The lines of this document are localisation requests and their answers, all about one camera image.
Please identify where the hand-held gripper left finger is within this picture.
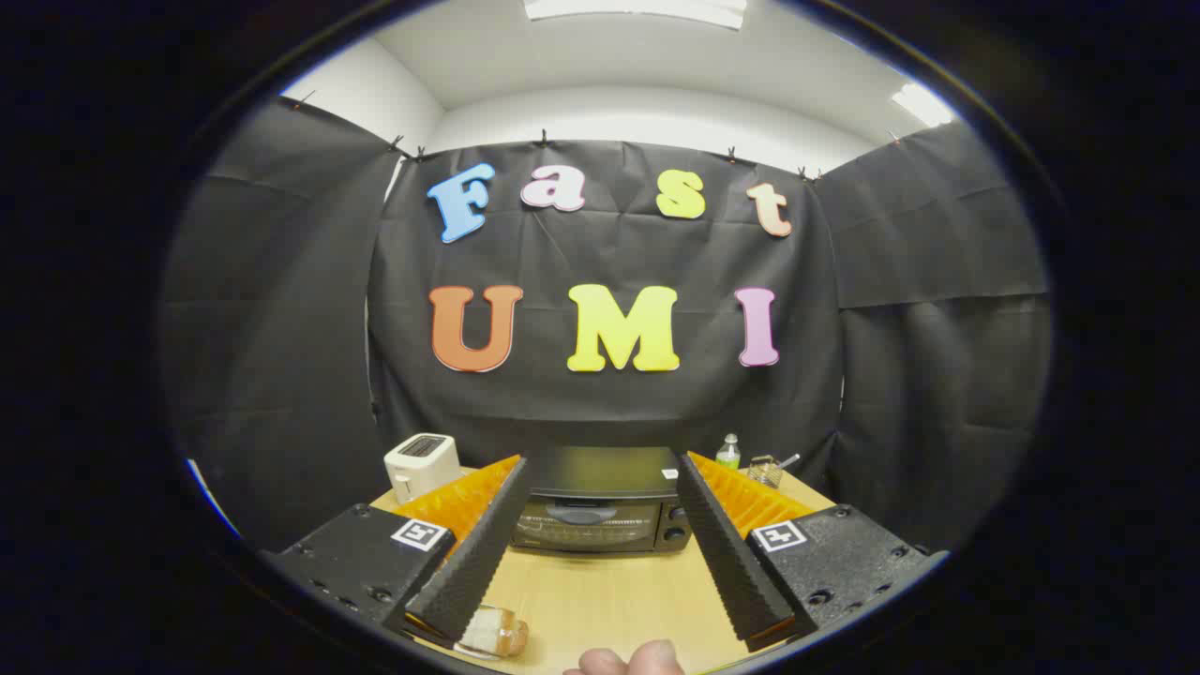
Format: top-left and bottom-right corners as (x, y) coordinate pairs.
(261, 455), (531, 648)

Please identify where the white pop-up toaster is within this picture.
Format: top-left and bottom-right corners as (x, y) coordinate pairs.
(383, 433), (463, 505)

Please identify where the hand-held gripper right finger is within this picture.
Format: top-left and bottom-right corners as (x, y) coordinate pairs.
(675, 451), (950, 654)

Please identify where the toasted bread sandwich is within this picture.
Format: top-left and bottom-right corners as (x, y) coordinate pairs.
(455, 605), (531, 659)

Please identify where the wire mesh holder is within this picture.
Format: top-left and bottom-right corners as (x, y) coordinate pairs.
(747, 453), (803, 489)

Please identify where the black toaster oven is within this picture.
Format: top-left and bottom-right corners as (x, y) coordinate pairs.
(511, 446), (695, 554)

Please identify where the long ceiling light panel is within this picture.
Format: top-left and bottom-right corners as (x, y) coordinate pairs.
(523, 0), (748, 31)

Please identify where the small ceiling light panel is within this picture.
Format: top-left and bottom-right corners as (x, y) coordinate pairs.
(891, 82), (955, 128)

